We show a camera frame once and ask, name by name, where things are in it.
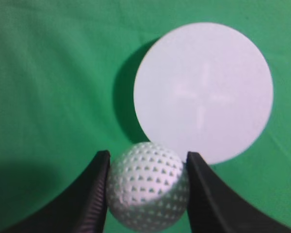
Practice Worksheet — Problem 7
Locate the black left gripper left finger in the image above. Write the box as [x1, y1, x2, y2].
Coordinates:
[3, 150, 110, 233]

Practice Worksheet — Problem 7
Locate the white dimpled golf ball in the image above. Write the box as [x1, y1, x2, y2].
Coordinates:
[106, 142, 190, 233]

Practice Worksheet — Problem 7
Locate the green table cloth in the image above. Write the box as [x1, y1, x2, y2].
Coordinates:
[0, 0, 291, 231]

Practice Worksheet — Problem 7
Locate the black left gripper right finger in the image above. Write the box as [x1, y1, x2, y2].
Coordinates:
[186, 152, 291, 233]

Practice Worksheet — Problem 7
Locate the white round plate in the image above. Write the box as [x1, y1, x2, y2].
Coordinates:
[133, 22, 274, 164]

